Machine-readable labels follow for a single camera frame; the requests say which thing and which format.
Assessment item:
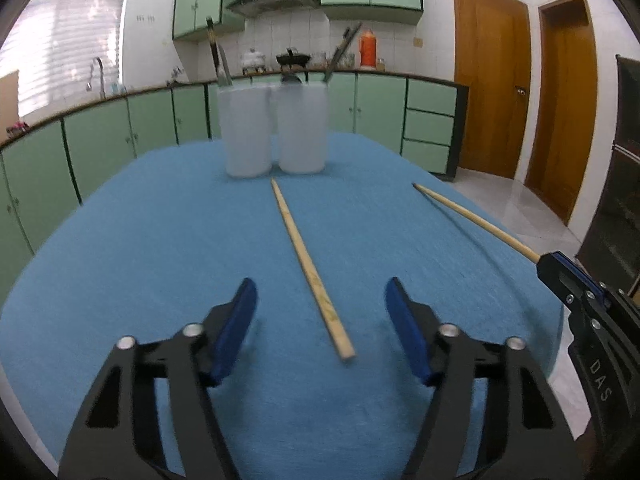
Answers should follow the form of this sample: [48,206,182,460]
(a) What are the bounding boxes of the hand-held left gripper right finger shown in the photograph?
[384,276,583,480]

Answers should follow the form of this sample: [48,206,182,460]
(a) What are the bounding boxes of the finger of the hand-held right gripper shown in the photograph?
[536,252,612,311]

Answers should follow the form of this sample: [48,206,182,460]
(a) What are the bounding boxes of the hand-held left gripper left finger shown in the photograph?
[57,277,259,480]

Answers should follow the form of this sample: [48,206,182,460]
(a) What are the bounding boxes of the wooden chopstick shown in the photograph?
[270,178,357,362]
[412,182,542,264]

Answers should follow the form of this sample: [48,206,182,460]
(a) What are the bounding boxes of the white plastic cup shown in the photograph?
[219,85,273,178]
[276,82,328,175]

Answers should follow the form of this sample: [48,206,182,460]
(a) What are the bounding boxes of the black chopstick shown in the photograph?
[205,16,224,88]
[324,22,364,83]
[330,29,351,71]

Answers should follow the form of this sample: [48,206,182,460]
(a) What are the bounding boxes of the blue tablecloth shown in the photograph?
[0,132,566,480]

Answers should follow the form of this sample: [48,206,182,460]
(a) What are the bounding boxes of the wooden door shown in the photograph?
[452,0,532,181]
[525,0,600,226]

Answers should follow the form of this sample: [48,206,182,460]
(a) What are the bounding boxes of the green lower kitchen cabinets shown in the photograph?
[0,71,470,306]

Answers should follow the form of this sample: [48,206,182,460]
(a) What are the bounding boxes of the white cooking pot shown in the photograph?
[240,50,266,75]

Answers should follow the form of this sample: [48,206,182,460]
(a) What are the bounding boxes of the black wok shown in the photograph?
[276,49,311,69]

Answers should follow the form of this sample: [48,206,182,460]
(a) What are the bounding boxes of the orange thermos flask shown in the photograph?
[359,29,377,69]

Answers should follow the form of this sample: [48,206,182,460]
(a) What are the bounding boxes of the chrome kitchen faucet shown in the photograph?
[86,57,107,96]

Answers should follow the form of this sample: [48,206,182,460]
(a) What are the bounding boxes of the cardboard box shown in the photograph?
[0,70,21,133]

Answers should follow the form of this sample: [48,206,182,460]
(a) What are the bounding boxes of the steel range hood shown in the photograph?
[226,0,321,17]

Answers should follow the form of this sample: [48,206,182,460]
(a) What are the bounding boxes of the white window blinds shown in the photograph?
[0,0,127,117]

